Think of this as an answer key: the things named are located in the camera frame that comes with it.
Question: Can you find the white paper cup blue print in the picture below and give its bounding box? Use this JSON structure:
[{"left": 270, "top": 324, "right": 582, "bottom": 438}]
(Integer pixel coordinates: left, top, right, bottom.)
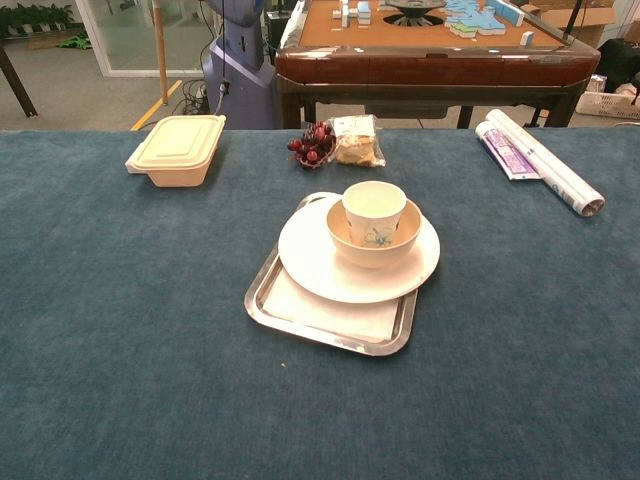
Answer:
[{"left": 341, "top": 180, "right": 408, "bottom": 250}]

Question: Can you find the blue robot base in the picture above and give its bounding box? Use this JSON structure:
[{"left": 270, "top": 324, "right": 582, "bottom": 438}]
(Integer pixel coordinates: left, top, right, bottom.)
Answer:
[{"left": 202, "top": 0, "right": 281, "bottom": 131}]

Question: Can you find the white round plate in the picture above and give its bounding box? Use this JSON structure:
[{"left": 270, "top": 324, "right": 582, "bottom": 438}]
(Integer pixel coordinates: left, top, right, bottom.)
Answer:
[{"left": 277, "top": 192, "right": 442, "bottom": 305}]

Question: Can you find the white paper tray liner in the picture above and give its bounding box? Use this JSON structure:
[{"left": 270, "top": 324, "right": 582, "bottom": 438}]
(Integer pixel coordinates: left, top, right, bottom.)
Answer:
[{"left": 259, "top": 267, "right": 404, "bottom": 344}]

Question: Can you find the silver metal tray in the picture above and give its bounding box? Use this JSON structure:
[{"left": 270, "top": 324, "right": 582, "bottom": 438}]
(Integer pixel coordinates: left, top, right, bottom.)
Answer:
[{"left": 244, "top": 192, "right": 420, "bottom": 357}]

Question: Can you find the red grape bunch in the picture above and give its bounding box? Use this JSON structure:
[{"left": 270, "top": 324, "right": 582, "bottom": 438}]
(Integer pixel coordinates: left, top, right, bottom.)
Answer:
[{"left": 287, "top": 121, "right": 335, "bottom": 170}]

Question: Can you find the clear bag of snacks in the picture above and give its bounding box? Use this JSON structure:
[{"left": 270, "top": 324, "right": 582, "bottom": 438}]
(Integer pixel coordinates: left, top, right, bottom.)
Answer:
[{"left": 328, "top": 114, "right": 386, "bottom": 168}]

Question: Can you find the beige lidded takeaway box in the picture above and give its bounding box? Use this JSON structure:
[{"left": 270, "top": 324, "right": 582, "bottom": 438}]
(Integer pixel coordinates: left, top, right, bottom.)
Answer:
[{"left": 124, "top": 114, "right": 227, "bottom": 189}]

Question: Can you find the brown mahjong table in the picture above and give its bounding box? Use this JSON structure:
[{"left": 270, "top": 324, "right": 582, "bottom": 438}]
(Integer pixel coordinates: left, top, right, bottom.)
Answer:
[{"left": 274, "top": 0, "right": 601, "bottom": 130}]

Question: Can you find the purple labelled flat package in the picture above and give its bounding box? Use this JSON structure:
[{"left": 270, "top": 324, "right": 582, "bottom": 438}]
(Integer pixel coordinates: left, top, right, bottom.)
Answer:
[{"left": 474, "top": 119, "right": 544, "bottom": 182}]

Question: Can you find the blue felt table cloth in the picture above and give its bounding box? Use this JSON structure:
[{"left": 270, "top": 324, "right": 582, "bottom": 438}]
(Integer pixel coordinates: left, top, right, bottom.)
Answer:
[{"left": 0, "top": 127, "right": 640, "bottom": 480}]

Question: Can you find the white framed glass partition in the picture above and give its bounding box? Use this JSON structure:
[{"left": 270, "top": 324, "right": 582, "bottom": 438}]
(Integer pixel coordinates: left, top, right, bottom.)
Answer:
[{"left": 74, "top": 0, "right": 211, "bottom": 79}]

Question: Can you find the long white wrapped roll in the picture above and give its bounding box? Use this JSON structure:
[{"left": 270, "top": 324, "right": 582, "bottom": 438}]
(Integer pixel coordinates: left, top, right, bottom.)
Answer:
[{"left": 484, "top": 108, "right": 606, "bottom": 218}]

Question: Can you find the wooden pole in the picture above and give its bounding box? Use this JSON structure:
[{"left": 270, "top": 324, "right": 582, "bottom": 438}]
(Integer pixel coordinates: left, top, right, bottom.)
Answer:
[{"left": 152, "top": 0, "right": 170, "bottom": 106}]

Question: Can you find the blue mahjong tile pile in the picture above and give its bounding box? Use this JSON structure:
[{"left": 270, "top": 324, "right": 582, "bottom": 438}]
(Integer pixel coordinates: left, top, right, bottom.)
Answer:
[{"left": 444, "top": 0, "right": 526, "bottom": 39}]

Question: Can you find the white plastic basket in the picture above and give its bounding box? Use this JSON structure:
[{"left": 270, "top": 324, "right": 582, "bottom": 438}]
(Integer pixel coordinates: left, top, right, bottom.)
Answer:
[{"left": 574, "top": 74, "right": 640, "bottom": 120}]

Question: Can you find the black table leg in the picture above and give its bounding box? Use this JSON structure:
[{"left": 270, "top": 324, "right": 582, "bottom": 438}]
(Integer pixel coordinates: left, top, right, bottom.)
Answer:
[{"left": 0, "top": 44, "right": 39, "bottom": 119}]

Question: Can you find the black bag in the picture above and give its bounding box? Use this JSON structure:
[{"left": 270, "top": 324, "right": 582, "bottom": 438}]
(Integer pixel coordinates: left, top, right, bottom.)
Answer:
[{"left": 597, "top": 37, "right": 640, "bottom": 94}]

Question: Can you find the cardboard box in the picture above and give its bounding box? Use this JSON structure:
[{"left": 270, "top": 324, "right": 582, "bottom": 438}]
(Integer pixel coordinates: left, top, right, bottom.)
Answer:
[{"left": 519, "top": 0, "right": 621, "bottom": 49}]

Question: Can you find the green potted plant row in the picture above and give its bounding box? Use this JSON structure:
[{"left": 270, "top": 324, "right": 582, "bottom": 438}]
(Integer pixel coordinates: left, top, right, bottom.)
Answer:
[{"left": 0, "top": 2, "right": 76, "bottom": 37}]

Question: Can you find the grey hanging cable plug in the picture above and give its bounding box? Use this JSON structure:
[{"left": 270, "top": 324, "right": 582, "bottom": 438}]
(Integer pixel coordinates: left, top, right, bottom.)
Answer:
[{"left": 217, "top": 0, "right": 232, "bottom": 115}]

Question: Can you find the black floor cable bundle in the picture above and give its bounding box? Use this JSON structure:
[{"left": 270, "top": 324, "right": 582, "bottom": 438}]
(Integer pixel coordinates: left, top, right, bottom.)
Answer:
[{"left": 172, "top": 78, "right": 209, "bottom": 117}]

